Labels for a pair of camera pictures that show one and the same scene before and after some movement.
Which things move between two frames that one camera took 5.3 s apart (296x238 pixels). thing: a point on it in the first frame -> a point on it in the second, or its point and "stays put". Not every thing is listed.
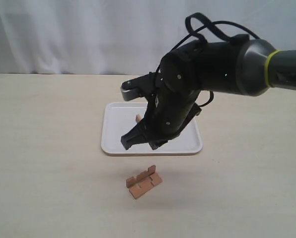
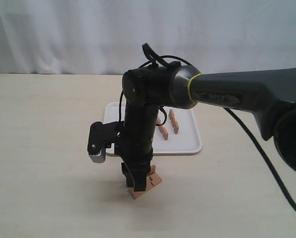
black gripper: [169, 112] -> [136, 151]
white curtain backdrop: [121, 37] stays put
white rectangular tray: [117, 117] stays put
